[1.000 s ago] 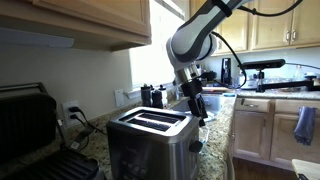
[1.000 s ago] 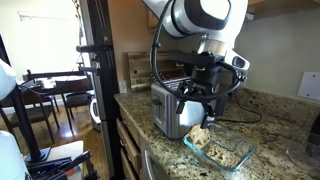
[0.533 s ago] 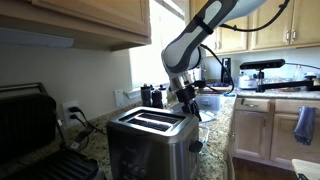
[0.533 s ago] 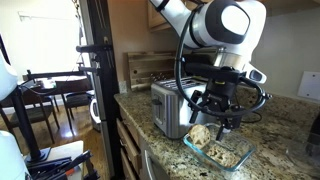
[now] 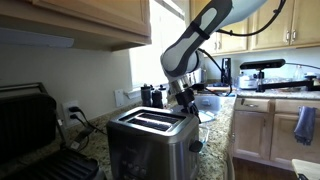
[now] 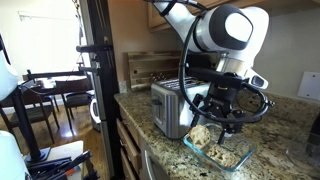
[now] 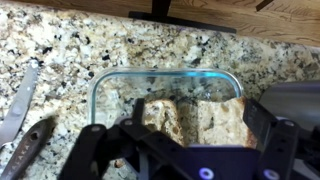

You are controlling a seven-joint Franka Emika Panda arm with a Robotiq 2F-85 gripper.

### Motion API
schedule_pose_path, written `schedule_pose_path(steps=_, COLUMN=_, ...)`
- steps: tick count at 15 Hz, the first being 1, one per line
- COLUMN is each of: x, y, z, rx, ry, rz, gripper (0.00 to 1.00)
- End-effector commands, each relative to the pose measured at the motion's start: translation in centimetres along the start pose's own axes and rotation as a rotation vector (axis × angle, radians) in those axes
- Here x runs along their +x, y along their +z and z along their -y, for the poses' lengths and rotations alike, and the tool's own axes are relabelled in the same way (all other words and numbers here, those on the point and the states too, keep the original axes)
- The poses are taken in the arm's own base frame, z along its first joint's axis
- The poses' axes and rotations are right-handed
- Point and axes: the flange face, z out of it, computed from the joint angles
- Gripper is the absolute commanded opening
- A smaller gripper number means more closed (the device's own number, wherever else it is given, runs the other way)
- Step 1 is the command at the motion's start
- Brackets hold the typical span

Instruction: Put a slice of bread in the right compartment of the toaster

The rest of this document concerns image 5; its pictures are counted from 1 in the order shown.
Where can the wooden upper cabinet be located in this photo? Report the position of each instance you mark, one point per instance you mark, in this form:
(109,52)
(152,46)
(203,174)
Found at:
(83,16)

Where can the steel kitchen sink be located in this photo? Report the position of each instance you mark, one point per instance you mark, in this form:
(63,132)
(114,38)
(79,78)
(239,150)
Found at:
(215,103)

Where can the black panini grill press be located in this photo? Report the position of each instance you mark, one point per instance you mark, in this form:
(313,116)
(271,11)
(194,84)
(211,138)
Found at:
(26,126)

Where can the silver cooking pot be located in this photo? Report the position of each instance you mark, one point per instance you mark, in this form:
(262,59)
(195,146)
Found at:
(247,83)

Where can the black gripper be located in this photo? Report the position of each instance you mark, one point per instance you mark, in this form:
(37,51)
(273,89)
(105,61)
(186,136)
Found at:
(186,97)

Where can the clear glass bottle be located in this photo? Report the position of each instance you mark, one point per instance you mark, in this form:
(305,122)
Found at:
(298,72)

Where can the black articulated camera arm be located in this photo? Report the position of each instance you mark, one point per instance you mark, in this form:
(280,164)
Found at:
(283,85)

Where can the bright window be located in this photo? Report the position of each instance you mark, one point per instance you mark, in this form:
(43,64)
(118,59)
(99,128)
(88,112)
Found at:
(146,50)

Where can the stainless steel two-slot toaster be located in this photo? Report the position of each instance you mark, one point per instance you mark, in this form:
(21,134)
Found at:
(150,146)

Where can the white wall outlet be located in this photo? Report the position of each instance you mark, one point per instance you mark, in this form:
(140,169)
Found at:
(66,122)

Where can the small light table top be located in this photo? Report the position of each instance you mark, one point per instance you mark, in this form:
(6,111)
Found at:
(306,166)

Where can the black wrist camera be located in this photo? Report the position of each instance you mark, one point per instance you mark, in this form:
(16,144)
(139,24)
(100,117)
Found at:
(201,86)

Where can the wooden base cabinets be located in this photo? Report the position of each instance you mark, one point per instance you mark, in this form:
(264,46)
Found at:
(253,133)

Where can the white switch plate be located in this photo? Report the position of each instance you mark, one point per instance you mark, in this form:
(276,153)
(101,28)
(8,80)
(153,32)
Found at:
(119,98)

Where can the tall black pepper mill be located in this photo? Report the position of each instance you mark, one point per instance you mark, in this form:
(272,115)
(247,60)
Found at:
(146,95)

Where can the blue hanging dish towel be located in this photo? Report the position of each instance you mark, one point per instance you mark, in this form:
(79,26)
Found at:
(305,126)

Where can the black stereo camera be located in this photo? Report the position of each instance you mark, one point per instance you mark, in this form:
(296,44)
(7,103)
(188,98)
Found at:
(263,64)

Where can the clear salt mill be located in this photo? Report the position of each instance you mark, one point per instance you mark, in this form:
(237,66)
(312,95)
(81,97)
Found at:
(163,95)

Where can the light blue plate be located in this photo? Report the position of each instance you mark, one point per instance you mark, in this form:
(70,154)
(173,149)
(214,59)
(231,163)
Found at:
(208,116)

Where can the short black pepper mill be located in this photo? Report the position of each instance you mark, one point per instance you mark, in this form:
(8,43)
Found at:
(157,99)

